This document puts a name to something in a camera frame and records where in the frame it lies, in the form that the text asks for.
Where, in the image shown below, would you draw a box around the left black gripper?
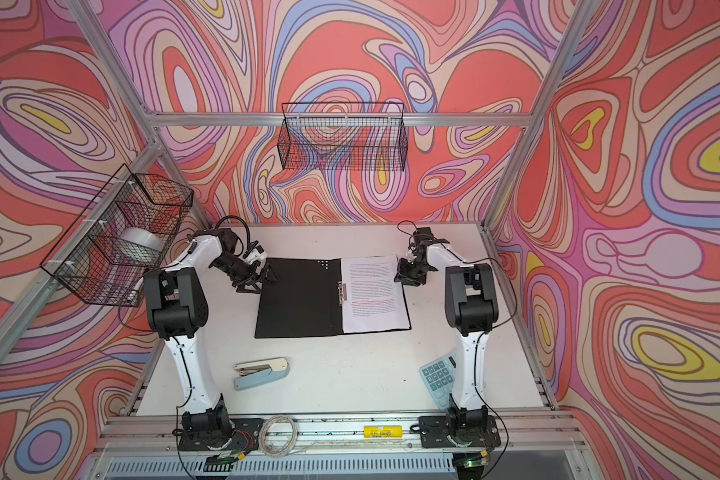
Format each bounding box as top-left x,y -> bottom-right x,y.
212,256 -> 281,292

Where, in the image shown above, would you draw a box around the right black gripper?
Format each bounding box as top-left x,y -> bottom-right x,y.
394,258 -> 433,287

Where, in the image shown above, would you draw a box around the black file folder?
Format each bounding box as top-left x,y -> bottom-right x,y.
254,256 -> 413,340

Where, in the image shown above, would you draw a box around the metal folder clip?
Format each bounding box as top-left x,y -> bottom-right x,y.
337,281 -> 348,306

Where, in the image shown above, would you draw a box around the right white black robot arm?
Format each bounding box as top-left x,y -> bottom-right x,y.
396,243 -> 501,451

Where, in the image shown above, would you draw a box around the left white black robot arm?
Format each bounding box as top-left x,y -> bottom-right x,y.
142,228 -> 255,452

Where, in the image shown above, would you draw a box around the blue white stapler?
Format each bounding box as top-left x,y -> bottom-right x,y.
233,357 -> 290,391

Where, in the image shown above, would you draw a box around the teal calculator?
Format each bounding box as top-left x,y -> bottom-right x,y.
419,352 -> 456,410

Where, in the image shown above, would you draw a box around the yellow label tag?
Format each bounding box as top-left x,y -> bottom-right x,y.
363,425 -> 403,439

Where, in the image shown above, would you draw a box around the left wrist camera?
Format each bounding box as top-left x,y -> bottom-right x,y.
214,215 -> 267,265

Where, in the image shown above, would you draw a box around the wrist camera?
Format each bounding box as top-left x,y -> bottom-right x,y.
396,220 -> 436,254
214,215 -> 267,265

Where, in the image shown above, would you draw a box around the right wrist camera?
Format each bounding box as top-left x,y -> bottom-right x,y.
396,220 -> 436,254

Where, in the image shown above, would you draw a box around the left black wire basket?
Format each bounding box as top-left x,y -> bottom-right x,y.
40,165 -> 194,307

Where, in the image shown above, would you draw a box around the black wire basket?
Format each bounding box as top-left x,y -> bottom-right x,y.
40,165 -> 194,307
277,100 -> 409,172

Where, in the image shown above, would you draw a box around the back black wire basket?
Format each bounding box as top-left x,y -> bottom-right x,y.
277,100 -> 409,172

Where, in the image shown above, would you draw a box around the coiled clear cable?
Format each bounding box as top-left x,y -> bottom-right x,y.
257,415 -> 299,458

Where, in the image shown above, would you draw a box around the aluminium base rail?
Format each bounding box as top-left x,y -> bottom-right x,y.
94,409 -> 589,455

